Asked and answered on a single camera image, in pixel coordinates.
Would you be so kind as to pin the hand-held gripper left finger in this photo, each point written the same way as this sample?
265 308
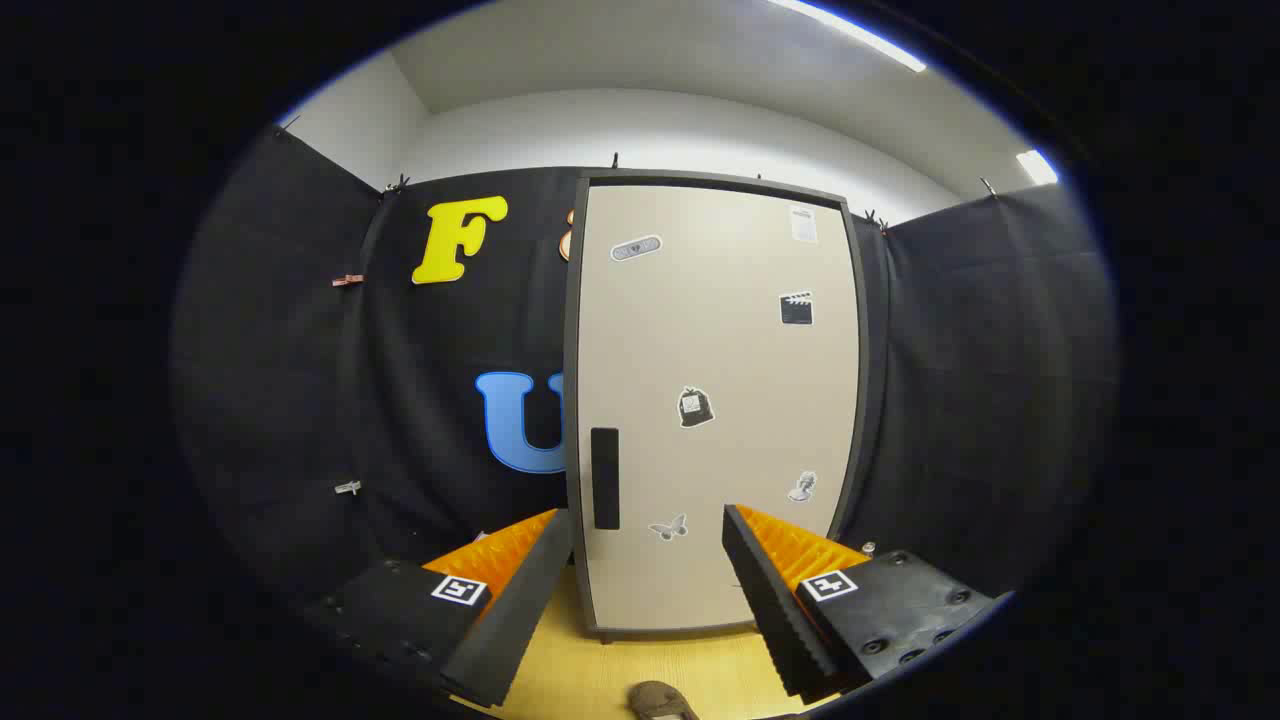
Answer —
520 610

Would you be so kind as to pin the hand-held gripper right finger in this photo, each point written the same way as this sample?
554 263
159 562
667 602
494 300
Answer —
775 610

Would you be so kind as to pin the brown fuzzy shoe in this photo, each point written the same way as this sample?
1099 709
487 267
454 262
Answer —
660 702

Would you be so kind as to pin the grey shoe cabinet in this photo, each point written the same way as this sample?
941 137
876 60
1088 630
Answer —
572 400

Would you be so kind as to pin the black backdrop cloth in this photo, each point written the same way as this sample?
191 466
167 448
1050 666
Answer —
300 400

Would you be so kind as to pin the short ceiling light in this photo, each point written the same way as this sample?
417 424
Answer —
1037 167

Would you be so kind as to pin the long ceiling light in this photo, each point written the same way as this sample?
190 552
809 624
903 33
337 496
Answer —
850 32

